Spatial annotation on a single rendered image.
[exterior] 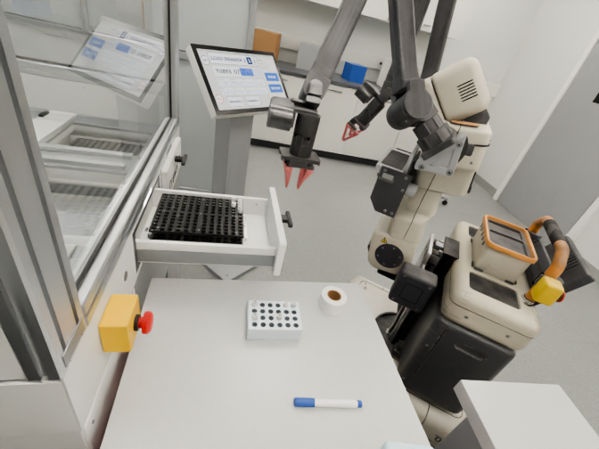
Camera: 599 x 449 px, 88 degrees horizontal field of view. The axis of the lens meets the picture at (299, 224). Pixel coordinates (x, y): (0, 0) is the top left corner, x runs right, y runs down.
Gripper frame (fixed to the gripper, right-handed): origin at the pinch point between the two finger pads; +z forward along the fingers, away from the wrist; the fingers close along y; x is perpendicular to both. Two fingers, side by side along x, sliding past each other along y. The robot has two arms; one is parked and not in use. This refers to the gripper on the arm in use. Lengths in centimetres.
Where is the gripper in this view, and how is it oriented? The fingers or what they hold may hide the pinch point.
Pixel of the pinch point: (292, 184)
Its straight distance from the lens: 86.2
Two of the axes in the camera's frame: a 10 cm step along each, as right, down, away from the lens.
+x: 1.7, 5.7, -8.0
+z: -2.2, 8.2, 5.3
